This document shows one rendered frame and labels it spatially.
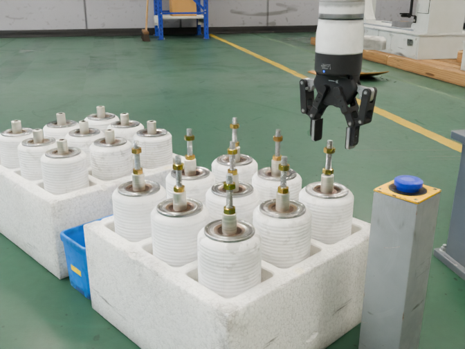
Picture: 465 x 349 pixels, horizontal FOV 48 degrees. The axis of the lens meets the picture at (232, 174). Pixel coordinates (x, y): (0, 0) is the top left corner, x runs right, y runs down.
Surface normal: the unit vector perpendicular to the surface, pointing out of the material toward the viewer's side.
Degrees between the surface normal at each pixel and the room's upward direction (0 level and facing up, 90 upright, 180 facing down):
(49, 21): 90
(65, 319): 0
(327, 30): 82
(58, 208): 90
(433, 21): 90
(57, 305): 0
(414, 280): 90
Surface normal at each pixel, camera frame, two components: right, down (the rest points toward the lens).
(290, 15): 0.22, 0.32
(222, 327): -0.73, 0.23
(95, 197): 0.70, 0.24
